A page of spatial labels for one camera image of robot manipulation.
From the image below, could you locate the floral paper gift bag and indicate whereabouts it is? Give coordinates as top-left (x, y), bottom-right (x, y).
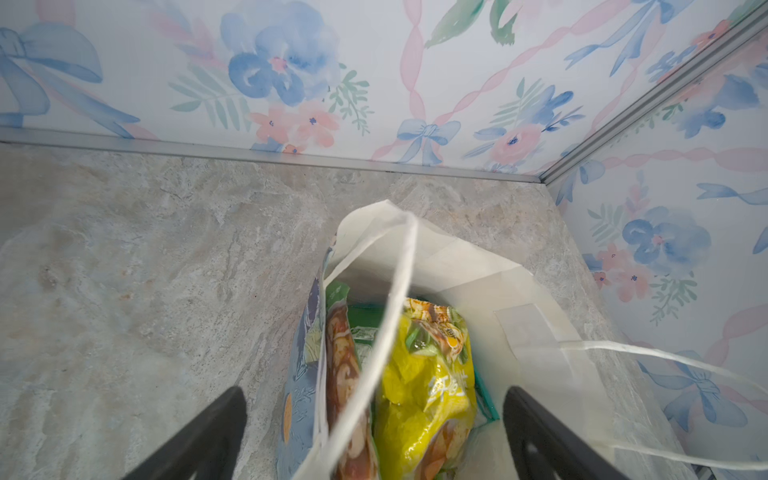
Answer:
top-left (276, 201), bottom-right (767, 479)

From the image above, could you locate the green orange noodle snack packet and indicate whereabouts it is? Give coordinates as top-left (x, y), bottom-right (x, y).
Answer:
top-left (325, 281), bottom-right (380, 479)

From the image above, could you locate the green snack bag back side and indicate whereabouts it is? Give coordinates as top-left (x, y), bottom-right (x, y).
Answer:
top-left (348, 305), bottom-right (385, 347)

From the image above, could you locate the right corner aluminium post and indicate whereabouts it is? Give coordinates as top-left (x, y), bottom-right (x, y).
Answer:
top-left (538, 1), bottom-right (767, 185)

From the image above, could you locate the yellow chips snack bag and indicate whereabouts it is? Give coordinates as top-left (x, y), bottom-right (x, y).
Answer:
top-left (373, 298), bottom-right (477, 479)

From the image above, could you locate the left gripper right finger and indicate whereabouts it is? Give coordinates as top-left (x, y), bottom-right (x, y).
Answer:
top-left (503, 386), bottom-right (625, 480)

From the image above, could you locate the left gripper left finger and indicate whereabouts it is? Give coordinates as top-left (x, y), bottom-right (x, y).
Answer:
top-left (125, 386), bottom-right (247, 480)

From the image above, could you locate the teal mint candy bag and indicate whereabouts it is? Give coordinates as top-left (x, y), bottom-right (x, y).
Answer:
top-left (473, 370), bottom-right (500, 428)

